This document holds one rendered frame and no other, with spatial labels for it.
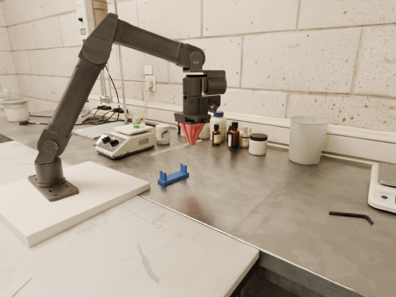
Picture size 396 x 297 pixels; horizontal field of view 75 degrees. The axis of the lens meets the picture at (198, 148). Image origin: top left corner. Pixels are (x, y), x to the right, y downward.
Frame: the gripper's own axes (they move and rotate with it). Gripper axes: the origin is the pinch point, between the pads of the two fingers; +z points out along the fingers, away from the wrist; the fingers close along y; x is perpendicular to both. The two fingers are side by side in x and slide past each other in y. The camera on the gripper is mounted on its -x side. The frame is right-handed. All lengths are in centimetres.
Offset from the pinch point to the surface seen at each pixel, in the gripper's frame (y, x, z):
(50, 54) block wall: 194, -21, -32
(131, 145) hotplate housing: 27.9, 5.4, 5.9
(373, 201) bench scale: -47, -16, 8
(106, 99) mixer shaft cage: 69, -6, -6
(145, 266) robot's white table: -24.0, 34.1, 10.4
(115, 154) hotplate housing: 27.4, 12.4, 7.9
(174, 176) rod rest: -0.5, 7.8, 9.0
